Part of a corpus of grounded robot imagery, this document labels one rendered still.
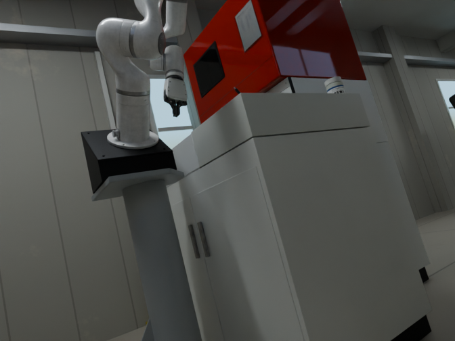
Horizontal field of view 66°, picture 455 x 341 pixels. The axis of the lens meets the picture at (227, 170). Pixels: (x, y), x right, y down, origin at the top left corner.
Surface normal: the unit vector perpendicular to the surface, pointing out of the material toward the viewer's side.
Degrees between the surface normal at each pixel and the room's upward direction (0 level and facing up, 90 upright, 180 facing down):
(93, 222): 90
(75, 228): 90
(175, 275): 90
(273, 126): 90
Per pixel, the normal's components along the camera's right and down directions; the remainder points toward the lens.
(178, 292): 0.55, -0.27
